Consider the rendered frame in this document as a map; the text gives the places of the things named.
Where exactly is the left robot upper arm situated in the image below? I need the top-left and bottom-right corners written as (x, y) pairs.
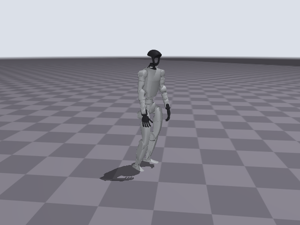
top-left (159, 69), bottom-right (166, 93)

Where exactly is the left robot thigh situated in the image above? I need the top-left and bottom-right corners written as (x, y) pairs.
top-left (150, 105), bottom-right (163, 140)

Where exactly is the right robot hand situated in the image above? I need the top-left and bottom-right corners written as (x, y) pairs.
top-left (142, 110), bottom-right (153, 127)

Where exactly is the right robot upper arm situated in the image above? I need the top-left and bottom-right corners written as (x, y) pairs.
top-left (138, 70), bottom-right (148, 96)

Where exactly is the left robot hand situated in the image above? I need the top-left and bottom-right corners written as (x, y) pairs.
top-left (166, 104), bottom-right (170, 121)

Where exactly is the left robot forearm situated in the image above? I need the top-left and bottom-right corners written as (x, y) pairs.
top-left (161, 91), bottom-right (170, 107)

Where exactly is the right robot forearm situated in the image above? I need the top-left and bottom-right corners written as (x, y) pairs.
top-left (138, 90), bottom-right (147, 114)

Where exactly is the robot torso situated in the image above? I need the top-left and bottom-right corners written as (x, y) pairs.
top-left (143, 66), bottom-right (161, 114)

